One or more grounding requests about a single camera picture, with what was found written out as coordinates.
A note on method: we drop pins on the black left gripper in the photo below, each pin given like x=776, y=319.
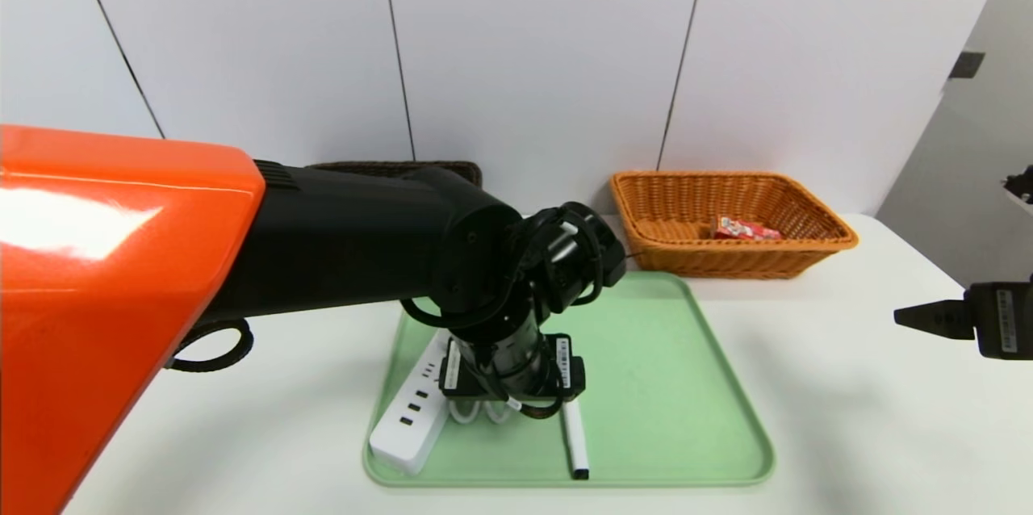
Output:
x=562, y=359

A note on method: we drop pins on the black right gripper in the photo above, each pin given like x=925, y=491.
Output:
x=1003, y=320

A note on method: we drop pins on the red snack packet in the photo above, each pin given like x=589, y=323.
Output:
x=742, y=229

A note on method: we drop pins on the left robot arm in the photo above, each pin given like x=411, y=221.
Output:
x=121, y=257

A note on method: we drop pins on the orange wicker basket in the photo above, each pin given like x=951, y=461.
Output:
x=726, y=261

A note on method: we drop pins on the dark brown wicker basket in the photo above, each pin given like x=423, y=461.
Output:
x=452, y=170

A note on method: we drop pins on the white marker pen black cap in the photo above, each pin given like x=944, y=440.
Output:
x=576, y=442

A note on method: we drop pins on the light green plastic tray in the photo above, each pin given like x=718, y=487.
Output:
x=662, y=402

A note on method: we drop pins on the black wall bracket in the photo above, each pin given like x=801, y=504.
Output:
x=967, y=65

